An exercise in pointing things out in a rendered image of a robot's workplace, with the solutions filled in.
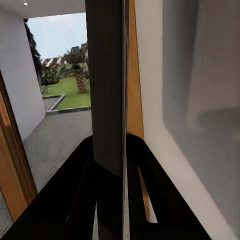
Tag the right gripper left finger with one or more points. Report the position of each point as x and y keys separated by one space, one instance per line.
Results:
x=65 y=207

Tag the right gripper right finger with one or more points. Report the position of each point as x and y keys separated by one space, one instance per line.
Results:
x=176 y=221

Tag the door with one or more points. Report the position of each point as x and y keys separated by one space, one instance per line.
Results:
x=45 y=100

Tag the poster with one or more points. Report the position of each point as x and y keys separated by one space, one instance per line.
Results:
x=107 y=27

